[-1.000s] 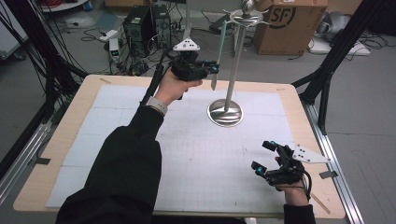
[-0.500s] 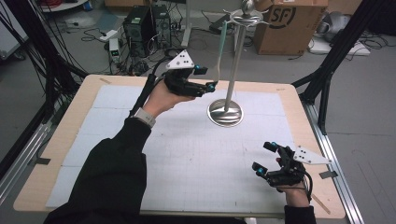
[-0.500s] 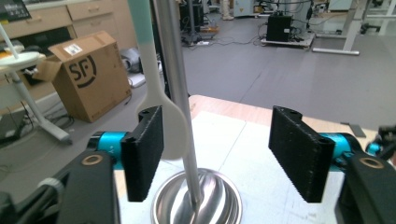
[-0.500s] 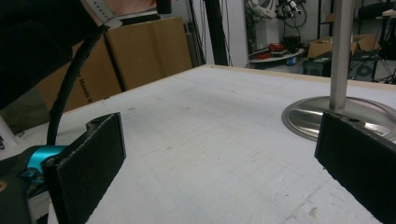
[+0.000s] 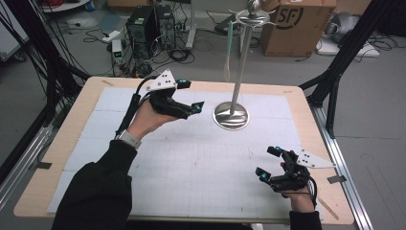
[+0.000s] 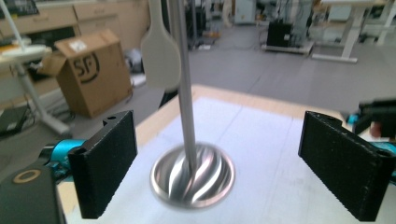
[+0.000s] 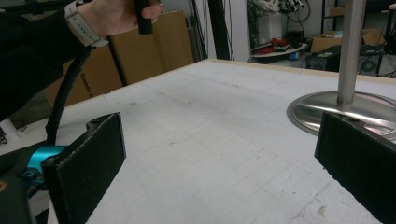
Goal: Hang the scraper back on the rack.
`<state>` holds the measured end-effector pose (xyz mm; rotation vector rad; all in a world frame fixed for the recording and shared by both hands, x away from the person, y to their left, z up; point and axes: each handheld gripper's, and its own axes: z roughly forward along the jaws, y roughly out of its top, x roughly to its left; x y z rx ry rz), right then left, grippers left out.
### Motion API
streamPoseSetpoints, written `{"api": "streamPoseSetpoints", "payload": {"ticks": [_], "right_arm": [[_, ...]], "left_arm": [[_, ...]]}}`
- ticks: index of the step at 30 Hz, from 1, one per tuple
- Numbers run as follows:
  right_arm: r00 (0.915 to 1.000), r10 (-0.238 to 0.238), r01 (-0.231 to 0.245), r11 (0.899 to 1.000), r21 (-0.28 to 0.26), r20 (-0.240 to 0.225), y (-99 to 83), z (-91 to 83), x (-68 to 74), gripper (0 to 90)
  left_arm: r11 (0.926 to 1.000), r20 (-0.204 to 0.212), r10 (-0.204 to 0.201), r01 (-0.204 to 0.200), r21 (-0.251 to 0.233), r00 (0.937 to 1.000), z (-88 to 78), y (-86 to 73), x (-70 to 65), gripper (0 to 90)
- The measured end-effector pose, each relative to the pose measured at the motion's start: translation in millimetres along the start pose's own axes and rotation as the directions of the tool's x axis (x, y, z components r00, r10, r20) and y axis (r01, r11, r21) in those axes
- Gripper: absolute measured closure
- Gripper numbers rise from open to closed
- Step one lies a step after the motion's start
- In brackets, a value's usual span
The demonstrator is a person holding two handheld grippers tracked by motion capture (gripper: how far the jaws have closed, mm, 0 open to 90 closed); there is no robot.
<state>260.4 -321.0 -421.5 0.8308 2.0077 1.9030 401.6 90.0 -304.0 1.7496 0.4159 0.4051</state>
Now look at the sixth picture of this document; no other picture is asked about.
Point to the metal utensil stand with hooks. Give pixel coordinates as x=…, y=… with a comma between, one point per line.
x=193, y=177

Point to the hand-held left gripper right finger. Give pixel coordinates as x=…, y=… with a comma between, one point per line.
x=345, y=168

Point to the white desk in background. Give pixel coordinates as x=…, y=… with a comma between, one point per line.
x=351, y=34

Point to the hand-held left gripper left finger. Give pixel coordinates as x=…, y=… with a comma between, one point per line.
x=102, y=165

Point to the black box on pallet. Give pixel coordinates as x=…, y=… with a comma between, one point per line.
x=279, y=34

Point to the brown cardboard box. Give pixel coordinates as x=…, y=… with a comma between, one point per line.
x=93, y=74

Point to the black laptop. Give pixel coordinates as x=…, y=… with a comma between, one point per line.
x=12, y=121

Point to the white desk leg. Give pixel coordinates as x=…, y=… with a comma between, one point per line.
x=37, y=102

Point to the grey rounded bag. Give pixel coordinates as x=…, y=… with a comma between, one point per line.
x=134, y=60

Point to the wooden cabinets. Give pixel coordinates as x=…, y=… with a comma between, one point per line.
x=77, y=18

